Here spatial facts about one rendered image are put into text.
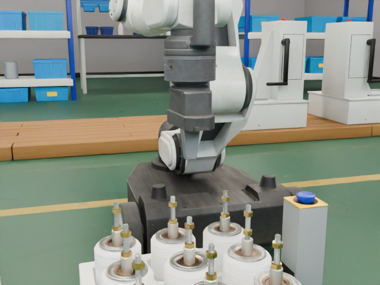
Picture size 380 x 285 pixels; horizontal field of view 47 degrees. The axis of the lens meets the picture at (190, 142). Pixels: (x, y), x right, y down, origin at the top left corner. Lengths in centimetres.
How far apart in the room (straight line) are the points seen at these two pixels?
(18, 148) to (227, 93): 171
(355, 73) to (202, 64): 276
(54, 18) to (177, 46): 465
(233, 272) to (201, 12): 48
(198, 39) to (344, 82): 274
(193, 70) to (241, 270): 38
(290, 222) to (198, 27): 50
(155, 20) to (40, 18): 462
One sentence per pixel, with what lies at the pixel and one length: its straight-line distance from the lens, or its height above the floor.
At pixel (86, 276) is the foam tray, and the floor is 18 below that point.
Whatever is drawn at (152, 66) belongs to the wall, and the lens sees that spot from 923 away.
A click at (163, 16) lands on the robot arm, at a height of 69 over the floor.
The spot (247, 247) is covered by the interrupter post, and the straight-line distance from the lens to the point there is 88.
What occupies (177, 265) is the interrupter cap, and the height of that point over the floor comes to 25.
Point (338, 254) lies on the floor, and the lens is 151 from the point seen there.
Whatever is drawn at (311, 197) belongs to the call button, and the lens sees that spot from 99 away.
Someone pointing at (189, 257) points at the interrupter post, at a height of 27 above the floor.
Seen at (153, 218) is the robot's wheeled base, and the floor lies 18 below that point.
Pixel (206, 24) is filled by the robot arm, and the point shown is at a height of 68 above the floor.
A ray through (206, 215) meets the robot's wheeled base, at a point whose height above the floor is 17.
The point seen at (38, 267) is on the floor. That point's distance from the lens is 144.
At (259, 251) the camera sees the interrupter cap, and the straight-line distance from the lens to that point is 90.
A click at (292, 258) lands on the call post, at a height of 19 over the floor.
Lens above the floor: 65
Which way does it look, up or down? 13 degrees down
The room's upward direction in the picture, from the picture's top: straight up
